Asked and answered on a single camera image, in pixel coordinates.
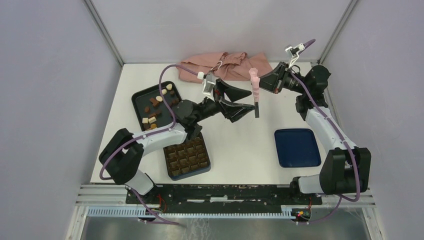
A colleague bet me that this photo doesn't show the pink silicone tongs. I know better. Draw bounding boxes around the pink silicone tongs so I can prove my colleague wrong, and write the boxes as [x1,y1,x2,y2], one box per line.
[248,68,260,118]

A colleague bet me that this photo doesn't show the black chocolate tray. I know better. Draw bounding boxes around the black chocolate tray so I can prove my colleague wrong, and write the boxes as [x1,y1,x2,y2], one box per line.
[131,81,182,131]

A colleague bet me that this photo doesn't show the white cable duct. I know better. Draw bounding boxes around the white cable duct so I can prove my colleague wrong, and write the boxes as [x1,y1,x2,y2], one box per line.
[86,205,294,220]

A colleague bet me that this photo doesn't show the white square chocolate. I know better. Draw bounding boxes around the white square chocolate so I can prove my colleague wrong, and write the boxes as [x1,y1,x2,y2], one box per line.
[147,116,157,124]

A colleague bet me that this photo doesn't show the blue chocolate box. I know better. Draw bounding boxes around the blue chocolate box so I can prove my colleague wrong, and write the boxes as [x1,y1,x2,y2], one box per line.
[163,133,211,181]

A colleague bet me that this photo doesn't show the blue box lid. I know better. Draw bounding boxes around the blue box lid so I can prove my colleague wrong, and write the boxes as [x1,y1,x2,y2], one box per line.
[274,128,322,168]

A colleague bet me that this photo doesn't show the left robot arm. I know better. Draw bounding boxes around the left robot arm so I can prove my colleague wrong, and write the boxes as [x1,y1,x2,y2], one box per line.
[98,78,255,204]

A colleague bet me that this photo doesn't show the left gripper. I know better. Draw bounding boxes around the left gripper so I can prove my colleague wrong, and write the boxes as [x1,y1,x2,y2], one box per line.
[193,78,255,123]

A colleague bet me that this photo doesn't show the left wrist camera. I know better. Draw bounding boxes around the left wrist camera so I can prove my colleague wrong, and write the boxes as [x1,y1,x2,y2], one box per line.
[197,71,216,100]

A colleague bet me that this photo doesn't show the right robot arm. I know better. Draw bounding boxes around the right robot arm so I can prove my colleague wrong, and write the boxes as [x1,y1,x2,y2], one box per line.
[259,62,372,204]

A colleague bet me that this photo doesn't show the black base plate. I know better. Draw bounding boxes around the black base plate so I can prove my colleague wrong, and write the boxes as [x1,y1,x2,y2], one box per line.
[141,184,323,214]

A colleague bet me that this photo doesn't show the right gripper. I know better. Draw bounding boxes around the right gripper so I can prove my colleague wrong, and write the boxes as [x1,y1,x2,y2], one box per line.
[251,61,309,95]

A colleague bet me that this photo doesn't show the pink cloth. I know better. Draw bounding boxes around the pink cloth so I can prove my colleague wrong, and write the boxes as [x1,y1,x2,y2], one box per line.
[179,52,273,81]

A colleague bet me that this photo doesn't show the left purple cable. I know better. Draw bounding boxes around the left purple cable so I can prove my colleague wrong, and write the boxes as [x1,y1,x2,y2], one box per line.
[98,64,203,181]

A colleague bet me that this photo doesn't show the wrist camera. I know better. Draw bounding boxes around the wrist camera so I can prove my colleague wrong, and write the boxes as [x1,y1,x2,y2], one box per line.
[197,71,216,100]
[285,43,305,69]

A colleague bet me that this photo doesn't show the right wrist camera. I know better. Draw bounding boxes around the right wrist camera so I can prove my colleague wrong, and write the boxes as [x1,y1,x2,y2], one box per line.
[285,43,305,69]

